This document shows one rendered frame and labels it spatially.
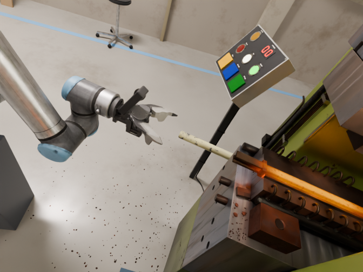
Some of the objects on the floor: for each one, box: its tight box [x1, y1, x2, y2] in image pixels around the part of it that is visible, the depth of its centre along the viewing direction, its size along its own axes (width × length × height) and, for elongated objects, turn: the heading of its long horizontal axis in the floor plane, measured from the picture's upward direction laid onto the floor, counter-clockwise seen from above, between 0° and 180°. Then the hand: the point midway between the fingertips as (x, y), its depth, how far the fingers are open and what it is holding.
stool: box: [96, 0, 133, 49], centre depth 273 cm, size 50×52×56 cm
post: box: [189, 102, 239, 179], centre depth 140 cm, size 4×4×108 cm
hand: (171, 127), depth 67 cm, fingers open, 14 cm apart
